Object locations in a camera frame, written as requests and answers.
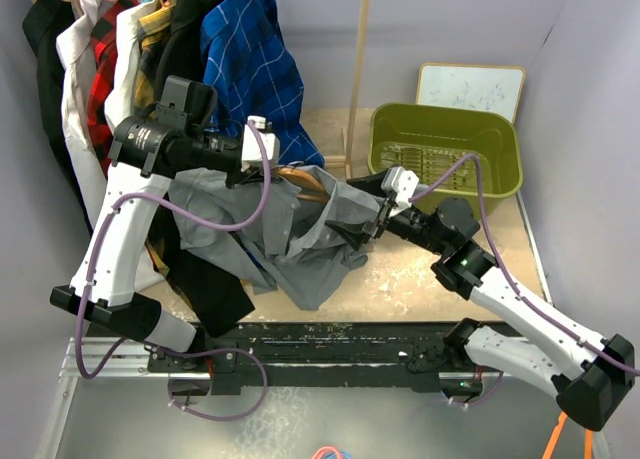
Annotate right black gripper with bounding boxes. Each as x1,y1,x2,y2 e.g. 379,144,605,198
325,168,447,256

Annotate wooden clothes hanger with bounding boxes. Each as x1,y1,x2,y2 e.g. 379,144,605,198
271,166,330,203

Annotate grey shirt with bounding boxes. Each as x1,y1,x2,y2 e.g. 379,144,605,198
169,166,379,311

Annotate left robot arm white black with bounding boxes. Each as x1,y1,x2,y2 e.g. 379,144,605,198
50,76,278,371

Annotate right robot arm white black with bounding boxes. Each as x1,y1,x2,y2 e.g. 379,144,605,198
329,168,639,431

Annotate black shirt with long sleeve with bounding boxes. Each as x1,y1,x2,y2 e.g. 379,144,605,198
150,0,254,337

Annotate blue plaid shirt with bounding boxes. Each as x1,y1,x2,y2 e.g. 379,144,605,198
200,0,325,167

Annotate yellow plaid shirt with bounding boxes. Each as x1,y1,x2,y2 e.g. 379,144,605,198
132,0,178,291

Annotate white shirt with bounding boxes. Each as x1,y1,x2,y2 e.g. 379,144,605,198
105,0,160,133
56,0,110,225

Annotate red black plaid shirt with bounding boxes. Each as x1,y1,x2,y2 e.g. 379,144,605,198
87,0,138,175

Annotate white shirt far left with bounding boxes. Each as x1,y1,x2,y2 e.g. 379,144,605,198
56,0,110,225

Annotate black shirt far left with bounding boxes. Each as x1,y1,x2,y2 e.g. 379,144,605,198
22,0,91,229

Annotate wooden clothes rack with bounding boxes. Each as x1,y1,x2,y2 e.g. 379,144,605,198
325,0,371,179

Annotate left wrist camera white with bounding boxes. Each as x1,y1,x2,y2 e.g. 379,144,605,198
241,115,280,171

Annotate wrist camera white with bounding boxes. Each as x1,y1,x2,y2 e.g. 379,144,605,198
241,115,280,171
381,166,419,218

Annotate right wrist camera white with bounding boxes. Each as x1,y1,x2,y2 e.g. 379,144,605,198
381,166,419,218

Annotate black aluminium mounting rail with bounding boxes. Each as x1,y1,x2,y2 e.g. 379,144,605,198
82,322,498,395

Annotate small whiteboard wooden frame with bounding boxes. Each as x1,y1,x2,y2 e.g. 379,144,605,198
416,63,526,123

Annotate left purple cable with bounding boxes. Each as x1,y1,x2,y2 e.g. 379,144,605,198
74,120,273,422

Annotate pink and blue cables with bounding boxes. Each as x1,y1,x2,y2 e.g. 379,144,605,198
309,445,354,459

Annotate orange cable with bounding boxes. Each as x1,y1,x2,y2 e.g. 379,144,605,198
541,411,596,459

